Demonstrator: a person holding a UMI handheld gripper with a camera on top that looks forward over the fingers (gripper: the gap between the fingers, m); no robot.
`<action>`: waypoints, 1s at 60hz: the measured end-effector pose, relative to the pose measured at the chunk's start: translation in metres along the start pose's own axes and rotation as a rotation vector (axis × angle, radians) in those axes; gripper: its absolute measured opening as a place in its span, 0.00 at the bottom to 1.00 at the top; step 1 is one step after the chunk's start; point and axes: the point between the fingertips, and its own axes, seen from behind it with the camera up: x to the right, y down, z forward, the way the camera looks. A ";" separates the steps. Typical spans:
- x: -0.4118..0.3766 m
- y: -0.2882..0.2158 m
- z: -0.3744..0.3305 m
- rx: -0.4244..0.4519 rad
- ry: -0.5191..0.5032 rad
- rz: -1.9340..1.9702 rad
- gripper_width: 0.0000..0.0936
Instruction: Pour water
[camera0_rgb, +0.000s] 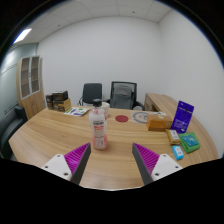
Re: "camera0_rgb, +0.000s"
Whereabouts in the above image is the green and purple sticker sheet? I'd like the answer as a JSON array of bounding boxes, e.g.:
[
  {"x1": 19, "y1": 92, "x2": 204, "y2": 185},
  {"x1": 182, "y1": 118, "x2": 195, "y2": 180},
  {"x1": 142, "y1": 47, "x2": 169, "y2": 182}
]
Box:
[{"x1": 64, "y1": 106, "x2": 91, "y2": 117}]

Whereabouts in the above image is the small tan box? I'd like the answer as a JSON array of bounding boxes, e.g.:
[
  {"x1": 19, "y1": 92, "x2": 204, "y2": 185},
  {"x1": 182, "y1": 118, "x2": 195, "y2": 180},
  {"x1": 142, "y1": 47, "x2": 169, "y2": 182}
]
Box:
[{"x1": 165, "y1": 128, "x2": 182, "y2": 146}]

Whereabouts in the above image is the black cardboard box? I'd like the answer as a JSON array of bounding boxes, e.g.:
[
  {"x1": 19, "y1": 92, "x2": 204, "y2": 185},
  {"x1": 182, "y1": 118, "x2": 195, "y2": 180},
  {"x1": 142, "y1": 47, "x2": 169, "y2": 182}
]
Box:
[{"x1": 45, "y1": 90, "x2": 69, "y2": 110}]

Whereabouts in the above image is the ceiling light panel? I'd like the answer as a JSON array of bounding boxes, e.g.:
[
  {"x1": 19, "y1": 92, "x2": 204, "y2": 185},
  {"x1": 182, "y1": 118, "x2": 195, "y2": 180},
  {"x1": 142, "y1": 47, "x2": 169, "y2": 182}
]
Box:
[{"x1": 13, "y1": 27, "x2": 33, "y2": 44}]

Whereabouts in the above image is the clear drink bottle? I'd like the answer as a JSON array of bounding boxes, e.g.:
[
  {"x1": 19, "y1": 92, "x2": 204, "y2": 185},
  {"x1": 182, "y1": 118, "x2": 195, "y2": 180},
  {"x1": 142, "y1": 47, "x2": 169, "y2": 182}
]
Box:
[{"x1": 88, "y1": 98, "x2": 108, "y2": 151}]

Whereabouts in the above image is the black sofa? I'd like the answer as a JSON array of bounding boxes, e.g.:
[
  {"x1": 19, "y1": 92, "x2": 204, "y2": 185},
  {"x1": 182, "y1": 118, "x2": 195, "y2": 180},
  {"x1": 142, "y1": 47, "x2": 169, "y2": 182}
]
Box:
[{"x1": 0, "y1": 105, "x2": 28, "y2": 159}]

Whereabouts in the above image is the sheet with grey circle print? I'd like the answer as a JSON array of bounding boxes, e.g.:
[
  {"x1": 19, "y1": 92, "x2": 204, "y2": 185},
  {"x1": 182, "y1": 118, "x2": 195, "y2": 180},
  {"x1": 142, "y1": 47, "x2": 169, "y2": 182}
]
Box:
[{"x1": 130, "y1": 110, "x2": 167, "y2": 125}]

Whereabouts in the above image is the white mug with orange pattern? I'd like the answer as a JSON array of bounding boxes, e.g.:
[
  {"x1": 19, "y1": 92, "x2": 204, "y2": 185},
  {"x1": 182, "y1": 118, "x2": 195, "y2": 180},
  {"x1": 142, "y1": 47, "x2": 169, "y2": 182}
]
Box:
[{"x1": 101, "y1": 101, "x2": 111, "y2": 118}]

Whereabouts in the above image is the wooden shelf cabinet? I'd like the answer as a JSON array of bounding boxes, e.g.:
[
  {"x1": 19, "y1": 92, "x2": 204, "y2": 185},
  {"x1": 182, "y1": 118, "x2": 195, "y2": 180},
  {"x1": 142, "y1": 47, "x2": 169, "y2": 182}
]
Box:
[{"x1": 15, "y1": 55, "x2": 46, "y2": 120}]

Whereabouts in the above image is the brown cardboard box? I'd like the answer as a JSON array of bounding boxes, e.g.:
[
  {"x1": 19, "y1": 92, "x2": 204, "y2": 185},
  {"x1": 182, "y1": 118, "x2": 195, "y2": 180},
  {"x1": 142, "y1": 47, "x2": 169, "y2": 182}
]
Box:
[{"x1": 53, "y1": 98, "x2": 72, "y2": 113}]

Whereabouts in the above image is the small blue box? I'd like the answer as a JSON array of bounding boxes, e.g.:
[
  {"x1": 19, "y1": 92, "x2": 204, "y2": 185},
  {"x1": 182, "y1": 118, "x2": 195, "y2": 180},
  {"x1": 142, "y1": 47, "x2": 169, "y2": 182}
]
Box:
[{"x1": 171, "y1": 145, "x2": 185, "y2": 161}]

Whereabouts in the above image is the grey mesh office chair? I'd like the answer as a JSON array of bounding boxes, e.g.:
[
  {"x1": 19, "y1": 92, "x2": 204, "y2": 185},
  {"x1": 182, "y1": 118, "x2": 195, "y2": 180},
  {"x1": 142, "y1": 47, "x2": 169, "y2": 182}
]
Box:
[{"x1": 105, "y1": 80, "x2": 145, "y2": 111}]

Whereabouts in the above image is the black office chair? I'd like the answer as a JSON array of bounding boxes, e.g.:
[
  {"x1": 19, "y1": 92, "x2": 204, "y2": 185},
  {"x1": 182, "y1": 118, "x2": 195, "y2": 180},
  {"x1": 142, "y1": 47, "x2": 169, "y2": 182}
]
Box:
[{"x1": 78, "y1": 82, "x2": 104, "y2": 107}]

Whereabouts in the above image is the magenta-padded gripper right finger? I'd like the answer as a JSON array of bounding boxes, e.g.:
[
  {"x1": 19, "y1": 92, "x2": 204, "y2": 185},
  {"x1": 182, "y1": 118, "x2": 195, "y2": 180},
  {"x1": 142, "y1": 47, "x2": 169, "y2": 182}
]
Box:
[{"x1": 131, "y1": 142, "x2": 184, "y2": 186}]

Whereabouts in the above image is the wooden side desk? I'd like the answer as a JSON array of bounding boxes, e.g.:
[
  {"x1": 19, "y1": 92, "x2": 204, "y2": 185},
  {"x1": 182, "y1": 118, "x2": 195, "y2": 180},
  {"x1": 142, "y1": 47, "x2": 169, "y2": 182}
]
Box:
[{"x1": 143, "y1": 92, "x2": 179, "y2": 116}]

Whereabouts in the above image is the green box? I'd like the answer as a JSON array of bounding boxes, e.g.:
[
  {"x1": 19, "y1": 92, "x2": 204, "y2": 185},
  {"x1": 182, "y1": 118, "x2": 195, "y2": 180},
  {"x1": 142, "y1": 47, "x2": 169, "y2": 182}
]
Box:
[{"x1": 178, "y1": 131, "x2": 201, "y2": 154}]

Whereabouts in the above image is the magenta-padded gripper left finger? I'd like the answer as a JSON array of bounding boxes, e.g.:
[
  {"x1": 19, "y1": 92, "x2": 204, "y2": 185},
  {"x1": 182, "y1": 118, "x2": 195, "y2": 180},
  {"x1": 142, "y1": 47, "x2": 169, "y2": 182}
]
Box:
[{"x1": 41, "y1": 142, "x2": 92, "y2": 186}]

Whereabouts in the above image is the purple package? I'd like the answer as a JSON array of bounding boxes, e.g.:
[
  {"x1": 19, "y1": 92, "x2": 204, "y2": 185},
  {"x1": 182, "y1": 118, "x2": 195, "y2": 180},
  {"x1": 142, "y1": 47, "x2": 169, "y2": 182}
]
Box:
[{"x1": 170, "y1": 100, "x2": 195, "y2": 134}]

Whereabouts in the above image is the orange-brown box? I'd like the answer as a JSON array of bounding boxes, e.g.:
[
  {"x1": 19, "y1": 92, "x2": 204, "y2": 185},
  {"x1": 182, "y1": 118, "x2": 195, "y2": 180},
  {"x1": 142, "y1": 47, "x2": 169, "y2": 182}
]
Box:
[{"x1": 146, "y1": 114, "x2": 174, "y2": 132}]

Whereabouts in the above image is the flat round red coaster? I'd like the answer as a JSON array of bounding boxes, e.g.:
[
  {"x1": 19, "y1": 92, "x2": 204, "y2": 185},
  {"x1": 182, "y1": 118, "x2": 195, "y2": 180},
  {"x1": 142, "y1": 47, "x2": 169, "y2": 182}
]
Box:
[{"x1": 115, "y1": 114, "x2": 130, "y2": 123}]

